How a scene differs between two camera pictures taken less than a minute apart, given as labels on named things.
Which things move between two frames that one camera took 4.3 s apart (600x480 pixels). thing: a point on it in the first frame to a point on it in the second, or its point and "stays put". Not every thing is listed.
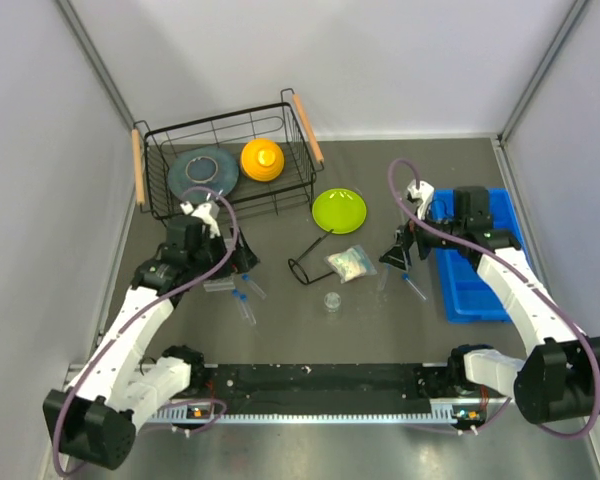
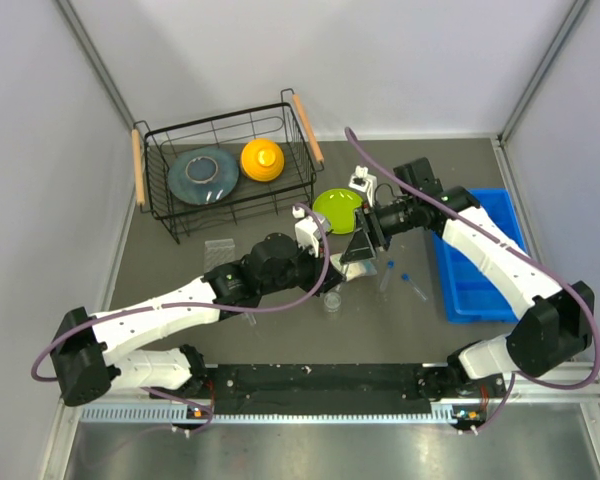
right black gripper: x=398 y=255 to x=360 y=246
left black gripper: x=245 y=257 to x=317 y=268
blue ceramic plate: x=202 y=167 stays put
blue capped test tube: x=406 y=276 stays put
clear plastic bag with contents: x=350 y=264 stays put
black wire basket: x=265 y=158 stays put
